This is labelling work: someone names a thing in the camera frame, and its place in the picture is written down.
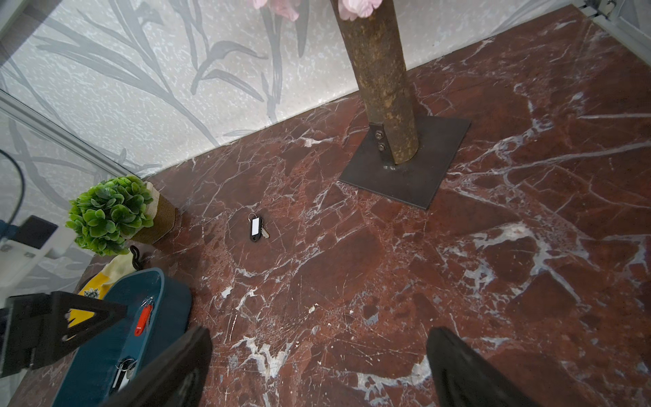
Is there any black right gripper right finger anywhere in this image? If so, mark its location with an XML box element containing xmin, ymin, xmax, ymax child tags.
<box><xmin>427</xmin><ymin>327</ymin><xmax>538</xmax><ymax>406</ymax></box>

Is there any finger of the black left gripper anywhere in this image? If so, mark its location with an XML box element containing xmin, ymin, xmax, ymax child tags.
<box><xmin>1</xmin><ymin>291</ymin><xmax>127</xmax><ymax>377</ymax></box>

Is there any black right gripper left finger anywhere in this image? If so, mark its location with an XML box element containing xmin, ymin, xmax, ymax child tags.
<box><xmin>103</xmin><ymin>327</ymin><xmax>213</xmax><ymax>406</ymax></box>

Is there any teal plastic storage tray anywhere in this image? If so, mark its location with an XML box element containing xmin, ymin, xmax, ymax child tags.
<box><xmin>54</xmin><ymin>268</ymin><xmax>193</xmax><ymax>406</ymax></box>

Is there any yellow black work glove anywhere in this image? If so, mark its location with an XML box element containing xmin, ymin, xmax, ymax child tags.
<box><xmin>78</xmin><ymin>245</ymin><xmax>144</xmax><ymax>300</ymax></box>

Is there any key with red tag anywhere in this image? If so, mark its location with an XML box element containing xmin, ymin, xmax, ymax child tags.
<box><xmin>133</xmin><ymin>297</ymin><xmax>154</xmax><ymax>337</ymax></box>

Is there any green ball potted plant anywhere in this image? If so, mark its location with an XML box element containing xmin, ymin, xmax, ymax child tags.
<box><xmin>65</xmin><ymin>175</ymin><xmax>177</xmax><ymax>256</ymax></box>

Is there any brown tree trunk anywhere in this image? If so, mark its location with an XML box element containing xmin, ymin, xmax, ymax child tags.
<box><xmin>332</xmin><ymin>1</ymin><xmax>419</xmax><ymax>164</ymax></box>

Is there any pink blossom tree crown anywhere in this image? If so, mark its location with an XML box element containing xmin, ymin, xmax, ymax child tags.
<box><xmin>248</xmin><ymin>0</ymin><xmax>383</xmax><ymax>22</ymax></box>

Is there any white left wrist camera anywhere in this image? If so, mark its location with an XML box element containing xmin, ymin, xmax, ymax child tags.
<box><xmin>1</xmin><ymin>215</ymin><xmax>77</xmax><ymax>306</ymax></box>

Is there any aluminium frame post left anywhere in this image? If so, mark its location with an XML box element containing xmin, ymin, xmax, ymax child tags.
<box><xmin>1</xmin><ymin>90</ymin><xmax>132</xmax><ymax>177</ymax></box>

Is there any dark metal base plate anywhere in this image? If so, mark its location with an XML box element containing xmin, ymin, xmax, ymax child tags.
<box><xmin>339</xmin><ymin>116</ymin><xmax>471</xmax><ymax>210</ymax></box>

